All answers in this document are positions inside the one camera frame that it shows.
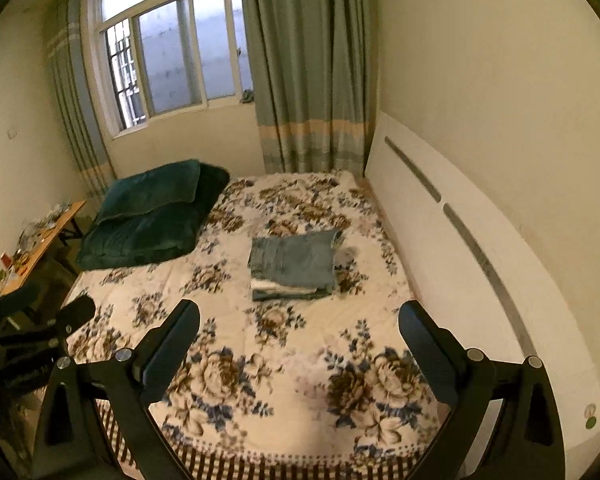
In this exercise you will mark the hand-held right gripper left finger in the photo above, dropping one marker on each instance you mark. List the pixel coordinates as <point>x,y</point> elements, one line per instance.
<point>172,347</point>

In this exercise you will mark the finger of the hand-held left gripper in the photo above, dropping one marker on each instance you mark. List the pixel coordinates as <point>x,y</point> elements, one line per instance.
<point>77,310</point>

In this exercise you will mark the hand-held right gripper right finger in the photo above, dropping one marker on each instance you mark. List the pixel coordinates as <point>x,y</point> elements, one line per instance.
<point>425,355</point>

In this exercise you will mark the folded blue jeans pants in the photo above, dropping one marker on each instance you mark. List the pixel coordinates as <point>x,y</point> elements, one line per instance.
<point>295,296</point>

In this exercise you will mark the wooden desk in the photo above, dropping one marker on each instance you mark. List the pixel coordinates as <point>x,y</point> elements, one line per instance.
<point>45,242</point>

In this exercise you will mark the white bed headboard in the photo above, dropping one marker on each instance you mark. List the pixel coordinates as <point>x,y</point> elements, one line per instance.
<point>460,280</point>

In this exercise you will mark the pile of small desk clutter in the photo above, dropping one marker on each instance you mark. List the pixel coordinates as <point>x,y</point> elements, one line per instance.
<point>32,232</point>

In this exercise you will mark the dark green folded blanket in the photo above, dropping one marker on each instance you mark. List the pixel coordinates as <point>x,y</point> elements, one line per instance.
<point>145,237</point>

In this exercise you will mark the floral bed blanket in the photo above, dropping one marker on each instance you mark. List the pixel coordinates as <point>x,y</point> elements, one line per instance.
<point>280,385</point>

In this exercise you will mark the folded white cloth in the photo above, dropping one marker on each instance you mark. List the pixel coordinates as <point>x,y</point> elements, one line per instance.
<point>280,286</point>

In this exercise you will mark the dark green pillow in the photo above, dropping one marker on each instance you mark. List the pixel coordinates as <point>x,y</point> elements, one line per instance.
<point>152,187</point>

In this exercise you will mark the round green white sticker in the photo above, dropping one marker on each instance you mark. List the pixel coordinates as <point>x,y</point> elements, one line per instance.
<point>590,416</point>

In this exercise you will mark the green striped curtain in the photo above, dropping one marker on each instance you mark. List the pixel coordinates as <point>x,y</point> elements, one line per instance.
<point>307,70</point>
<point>77,110</point>

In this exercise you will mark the small grey windowsill object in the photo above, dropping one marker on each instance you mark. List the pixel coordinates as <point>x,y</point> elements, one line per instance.
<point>247,96</point>

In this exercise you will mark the white framed window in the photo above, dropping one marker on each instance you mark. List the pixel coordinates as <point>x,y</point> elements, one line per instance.
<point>175,45</point>

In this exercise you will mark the white wall socket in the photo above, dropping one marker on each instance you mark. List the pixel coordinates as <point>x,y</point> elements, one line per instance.
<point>12,134</point>

